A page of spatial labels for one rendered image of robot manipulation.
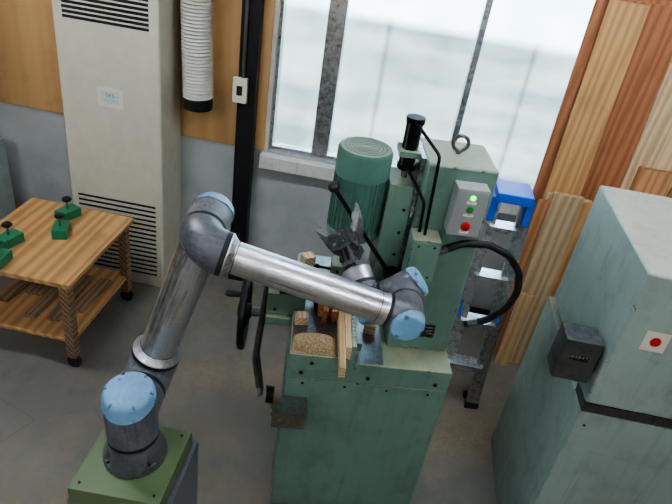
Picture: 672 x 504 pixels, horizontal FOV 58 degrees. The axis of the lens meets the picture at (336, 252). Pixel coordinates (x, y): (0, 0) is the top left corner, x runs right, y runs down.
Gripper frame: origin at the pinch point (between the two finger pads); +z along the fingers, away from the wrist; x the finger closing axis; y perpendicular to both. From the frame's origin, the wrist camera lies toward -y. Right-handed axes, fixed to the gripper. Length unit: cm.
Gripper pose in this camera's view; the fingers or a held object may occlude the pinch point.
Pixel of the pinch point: (335, 213)
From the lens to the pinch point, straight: 186.6
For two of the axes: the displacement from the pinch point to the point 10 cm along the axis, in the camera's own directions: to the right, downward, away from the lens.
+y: -3.8, -2.2, -9.0
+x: -8.7, 4.2, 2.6
